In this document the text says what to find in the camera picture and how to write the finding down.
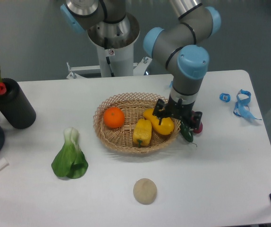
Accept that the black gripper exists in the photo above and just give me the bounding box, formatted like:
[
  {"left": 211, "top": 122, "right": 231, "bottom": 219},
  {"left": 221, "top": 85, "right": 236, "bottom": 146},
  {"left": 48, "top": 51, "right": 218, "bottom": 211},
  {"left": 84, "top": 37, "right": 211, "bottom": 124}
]
[{"left": 152, "top": 95, "right": 203, "bottom": 132}]

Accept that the yellow bell pepper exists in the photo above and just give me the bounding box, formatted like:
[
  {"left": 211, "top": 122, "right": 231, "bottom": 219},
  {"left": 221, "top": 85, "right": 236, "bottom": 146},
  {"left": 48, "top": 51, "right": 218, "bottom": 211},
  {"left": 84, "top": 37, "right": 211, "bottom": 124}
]
[{"left": 133, "top": 119, "right": 152, "bottom": 148}]

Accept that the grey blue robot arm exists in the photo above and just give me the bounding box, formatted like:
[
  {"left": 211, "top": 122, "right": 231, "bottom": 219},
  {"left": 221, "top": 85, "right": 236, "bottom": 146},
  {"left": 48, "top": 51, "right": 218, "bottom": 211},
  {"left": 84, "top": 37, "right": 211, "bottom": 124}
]
[{"left": 143, "top": 0, "right": 221, "bottom": 130}]

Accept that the woven wicker basket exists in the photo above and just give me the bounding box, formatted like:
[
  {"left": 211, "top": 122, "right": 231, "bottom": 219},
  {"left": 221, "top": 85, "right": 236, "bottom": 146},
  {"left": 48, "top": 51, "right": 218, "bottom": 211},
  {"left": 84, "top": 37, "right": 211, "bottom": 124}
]
[{"left": 93, "top": 92, "right": 180, "bottom": 154}]

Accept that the yellow mango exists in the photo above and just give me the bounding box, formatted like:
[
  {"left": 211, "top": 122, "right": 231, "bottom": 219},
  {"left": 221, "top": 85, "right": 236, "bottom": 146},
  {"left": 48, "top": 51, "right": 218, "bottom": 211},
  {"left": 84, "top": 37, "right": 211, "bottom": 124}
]
[{"left": 143, "top": 108, "right": 175, "bottom": 135}]

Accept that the green cucumber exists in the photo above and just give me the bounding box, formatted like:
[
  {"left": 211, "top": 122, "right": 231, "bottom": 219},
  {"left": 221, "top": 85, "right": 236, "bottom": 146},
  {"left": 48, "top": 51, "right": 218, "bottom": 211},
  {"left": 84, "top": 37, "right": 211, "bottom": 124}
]
[{"left": 180, "top": 121, "right": 197, "bottom": 146}]

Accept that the purple sweet potato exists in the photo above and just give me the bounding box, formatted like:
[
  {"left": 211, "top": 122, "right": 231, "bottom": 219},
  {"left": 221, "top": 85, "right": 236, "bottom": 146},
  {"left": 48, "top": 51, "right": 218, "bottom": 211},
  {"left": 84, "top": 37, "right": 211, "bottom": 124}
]
[{"left": 191, "top": 117, "right": 203, "bottom": 134}]

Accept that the orange fruit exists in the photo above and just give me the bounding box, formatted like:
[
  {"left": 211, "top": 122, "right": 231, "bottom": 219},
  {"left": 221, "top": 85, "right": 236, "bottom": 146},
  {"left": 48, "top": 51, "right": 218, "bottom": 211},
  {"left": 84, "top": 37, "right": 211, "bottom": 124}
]
[{"left": 103, "top": 107, "right": 125, "bottom": 129}]

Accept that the beige round bun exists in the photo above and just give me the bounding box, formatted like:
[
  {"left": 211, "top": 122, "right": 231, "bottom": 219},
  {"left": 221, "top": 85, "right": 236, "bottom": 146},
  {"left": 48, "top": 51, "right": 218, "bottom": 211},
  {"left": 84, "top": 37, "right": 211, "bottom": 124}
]
[{"left": 133, "top": 178, "right": 157, "bottom": 205}]

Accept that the green bok choy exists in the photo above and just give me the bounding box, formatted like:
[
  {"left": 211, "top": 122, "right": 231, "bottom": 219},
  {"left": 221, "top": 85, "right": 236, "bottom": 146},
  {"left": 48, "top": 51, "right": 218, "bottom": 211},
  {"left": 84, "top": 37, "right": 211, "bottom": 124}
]
[{"left": 51, "top": 127, "right": 88, "bottom": 179}]

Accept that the black cylindrical vase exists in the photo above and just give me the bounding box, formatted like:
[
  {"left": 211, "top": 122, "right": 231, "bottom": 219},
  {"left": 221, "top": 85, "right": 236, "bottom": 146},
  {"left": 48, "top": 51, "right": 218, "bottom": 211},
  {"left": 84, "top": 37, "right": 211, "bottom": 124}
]
[{"left": 0, "top": 78, "right": 36, "bottom": 129}]

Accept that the white pedestal base frame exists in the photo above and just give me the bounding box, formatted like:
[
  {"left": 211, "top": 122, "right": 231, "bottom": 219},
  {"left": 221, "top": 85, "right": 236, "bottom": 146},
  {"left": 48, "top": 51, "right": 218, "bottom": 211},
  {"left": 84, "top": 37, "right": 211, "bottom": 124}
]
[{"left": 66, "top": 56, "right": 152, "bottom": 79}]

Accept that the blue ribbon strap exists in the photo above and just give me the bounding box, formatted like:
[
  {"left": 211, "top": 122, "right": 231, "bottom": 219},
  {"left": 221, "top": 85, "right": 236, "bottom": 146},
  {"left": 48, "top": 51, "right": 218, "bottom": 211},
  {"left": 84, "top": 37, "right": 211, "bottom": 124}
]
[{"left": 233, "top": 88, "right": 263, "bottom": 123}]

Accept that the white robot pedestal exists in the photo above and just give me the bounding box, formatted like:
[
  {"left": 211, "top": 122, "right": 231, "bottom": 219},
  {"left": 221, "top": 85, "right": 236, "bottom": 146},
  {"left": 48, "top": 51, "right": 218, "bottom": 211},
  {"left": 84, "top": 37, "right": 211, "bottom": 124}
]
[{"left": 59, "top": 0, "right": 141, "bottom": 78}]

